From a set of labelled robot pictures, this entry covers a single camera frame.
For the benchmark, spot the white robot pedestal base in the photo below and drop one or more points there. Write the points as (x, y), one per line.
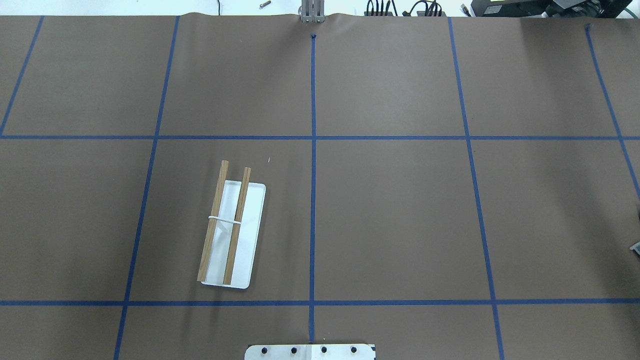
(332, 351)

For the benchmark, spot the white towel rack base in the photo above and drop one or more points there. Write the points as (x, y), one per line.
(247, 236)

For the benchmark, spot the aluminium frame post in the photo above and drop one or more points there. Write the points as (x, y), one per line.
(312, 11)

